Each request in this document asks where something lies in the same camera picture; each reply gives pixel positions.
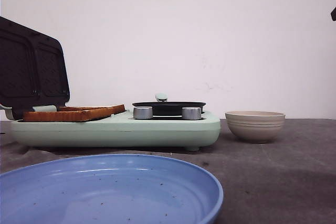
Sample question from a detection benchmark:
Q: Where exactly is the right silver control knob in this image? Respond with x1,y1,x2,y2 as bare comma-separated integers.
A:
182,106,202,120

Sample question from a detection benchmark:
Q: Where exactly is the breakfast maker hinged lid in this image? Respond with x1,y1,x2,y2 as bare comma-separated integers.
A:
1,17,70,120

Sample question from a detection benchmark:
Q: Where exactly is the silver control knob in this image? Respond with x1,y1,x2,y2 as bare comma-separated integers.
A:
182,106,202,120
133,106,153,120

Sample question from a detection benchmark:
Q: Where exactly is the white bread slice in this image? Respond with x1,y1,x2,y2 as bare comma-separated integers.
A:
57,104,125,114
23,109,111,122

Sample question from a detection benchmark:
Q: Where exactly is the cream ribbed bowl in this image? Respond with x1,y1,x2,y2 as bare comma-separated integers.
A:
225,111,286,143

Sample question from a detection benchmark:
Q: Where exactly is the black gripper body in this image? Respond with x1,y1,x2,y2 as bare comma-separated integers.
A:
331,7,336,21

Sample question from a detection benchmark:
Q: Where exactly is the blue round plate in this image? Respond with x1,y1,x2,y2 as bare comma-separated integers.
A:
1,154,224,223

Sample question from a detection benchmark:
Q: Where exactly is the mint green breakfast maker base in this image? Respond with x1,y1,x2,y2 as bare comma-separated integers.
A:
10,110,221,151

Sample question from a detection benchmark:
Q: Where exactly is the black round frying pan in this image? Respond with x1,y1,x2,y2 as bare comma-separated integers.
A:
132,93,206,116

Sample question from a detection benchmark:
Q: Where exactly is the left silver control knob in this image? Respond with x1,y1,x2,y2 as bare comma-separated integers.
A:
133,106,153,120

